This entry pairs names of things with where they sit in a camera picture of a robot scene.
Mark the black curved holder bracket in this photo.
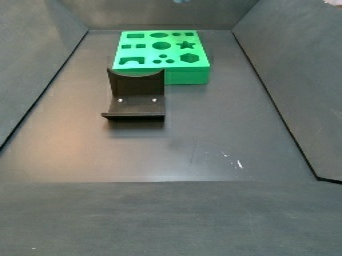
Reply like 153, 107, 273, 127
102, 69, 166, 120

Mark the green shape sorter block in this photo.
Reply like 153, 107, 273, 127
113, 30, 212, 85

